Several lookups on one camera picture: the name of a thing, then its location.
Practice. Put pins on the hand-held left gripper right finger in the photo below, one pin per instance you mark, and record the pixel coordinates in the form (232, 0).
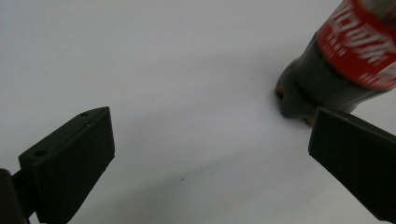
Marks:
(355, 155)

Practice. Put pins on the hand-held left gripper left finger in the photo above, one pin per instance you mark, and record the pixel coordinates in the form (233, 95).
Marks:
(71, 168)

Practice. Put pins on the cola bottle with red label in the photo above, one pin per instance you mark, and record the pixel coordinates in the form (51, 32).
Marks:
(330, 68)

